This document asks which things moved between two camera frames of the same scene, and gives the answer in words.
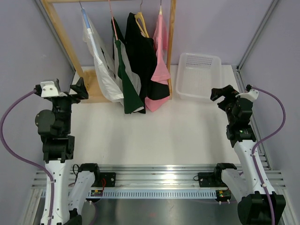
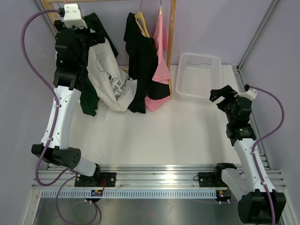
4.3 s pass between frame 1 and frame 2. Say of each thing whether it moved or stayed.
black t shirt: stayed
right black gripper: stayed
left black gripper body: moved
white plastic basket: stayed
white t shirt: moved
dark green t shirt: moved
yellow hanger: stayed
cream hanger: stayed
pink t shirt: stayed
